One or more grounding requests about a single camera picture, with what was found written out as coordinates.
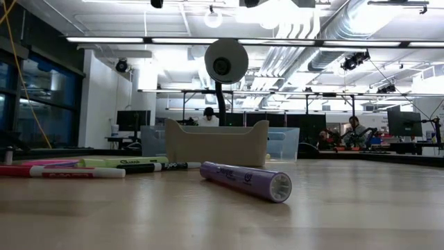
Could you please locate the purple Sharpie highlighter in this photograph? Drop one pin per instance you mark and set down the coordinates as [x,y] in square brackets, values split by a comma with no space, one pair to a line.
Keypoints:
[71,164]
[243,180]

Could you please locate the black Expo dry-erase marker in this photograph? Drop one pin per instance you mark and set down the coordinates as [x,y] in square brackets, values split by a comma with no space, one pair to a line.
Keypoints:
[145,168]

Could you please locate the pale yellow-green highlighter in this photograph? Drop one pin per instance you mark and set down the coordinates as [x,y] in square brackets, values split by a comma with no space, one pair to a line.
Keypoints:
[111,162]

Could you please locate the red Expo dry-erase marker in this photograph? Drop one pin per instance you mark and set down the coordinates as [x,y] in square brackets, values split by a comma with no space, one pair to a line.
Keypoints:
[62,172]

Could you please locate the pink highlighter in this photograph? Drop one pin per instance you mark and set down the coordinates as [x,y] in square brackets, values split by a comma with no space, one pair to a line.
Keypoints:
[45,162]

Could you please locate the person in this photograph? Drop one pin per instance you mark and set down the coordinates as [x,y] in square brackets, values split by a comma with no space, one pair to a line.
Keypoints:
[355,130]
[208,119]

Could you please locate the opaque light grey bin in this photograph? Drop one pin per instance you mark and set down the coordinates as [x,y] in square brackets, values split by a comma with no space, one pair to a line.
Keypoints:
[215,149]

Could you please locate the clear plastic bin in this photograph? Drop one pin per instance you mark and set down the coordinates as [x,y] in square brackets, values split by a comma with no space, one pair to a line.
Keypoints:
[284,146]

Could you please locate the smoky translucent plastic bin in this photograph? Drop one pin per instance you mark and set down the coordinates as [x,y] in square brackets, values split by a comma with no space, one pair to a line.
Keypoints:
[152,142]

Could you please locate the black gooseneck desk lamp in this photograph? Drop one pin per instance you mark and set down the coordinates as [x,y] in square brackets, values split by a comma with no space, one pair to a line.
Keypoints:
[236,52]

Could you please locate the black computer monitor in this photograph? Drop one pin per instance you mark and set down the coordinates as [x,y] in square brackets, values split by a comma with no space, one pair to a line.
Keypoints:
[404,123]
[133,120]

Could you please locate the rig LED light bar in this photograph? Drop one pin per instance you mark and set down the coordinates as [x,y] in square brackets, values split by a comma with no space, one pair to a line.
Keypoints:
[180,40]

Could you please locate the white bottle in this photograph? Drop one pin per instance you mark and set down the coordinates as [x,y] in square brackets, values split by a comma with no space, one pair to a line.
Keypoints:
[114,130]

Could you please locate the black ceiling spotlights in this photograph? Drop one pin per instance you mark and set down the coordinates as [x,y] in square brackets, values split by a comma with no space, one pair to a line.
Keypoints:
[355,59]

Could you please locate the black wall speaker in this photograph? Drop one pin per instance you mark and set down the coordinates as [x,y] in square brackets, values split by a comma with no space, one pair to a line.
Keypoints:
[121,65]

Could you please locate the black aluminium rig frame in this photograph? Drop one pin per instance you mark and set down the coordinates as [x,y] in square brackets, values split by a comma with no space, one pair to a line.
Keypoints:
[381,157]

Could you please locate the small white post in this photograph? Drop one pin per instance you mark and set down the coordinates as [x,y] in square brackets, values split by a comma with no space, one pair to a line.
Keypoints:
[9,156]

